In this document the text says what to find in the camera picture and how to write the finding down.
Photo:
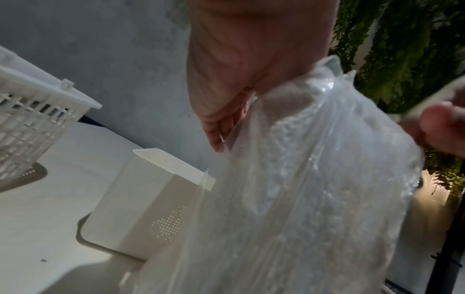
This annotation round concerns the person's left hand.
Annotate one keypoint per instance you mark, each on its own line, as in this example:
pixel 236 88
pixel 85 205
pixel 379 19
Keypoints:
pixel 250 48

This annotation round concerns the white perforated plastic container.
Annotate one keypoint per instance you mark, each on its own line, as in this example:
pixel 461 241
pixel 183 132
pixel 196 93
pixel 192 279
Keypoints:
pixel 152 201

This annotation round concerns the person's right hand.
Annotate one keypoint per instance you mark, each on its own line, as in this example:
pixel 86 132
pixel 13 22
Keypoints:
pixel 441 127

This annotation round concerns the green leafy plant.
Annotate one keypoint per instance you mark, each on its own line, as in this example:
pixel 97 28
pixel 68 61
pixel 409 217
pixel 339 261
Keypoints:
pixel 403 54

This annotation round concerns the clear plastic bag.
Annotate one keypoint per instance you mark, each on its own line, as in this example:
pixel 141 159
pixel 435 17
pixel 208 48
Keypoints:
pixel 290 183

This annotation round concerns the white slatted plastic basket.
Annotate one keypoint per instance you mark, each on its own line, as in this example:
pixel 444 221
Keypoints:
pixel 34 123

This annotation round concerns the black metal post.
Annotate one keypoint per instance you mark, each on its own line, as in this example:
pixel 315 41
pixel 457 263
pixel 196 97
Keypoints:
pixel 448 258

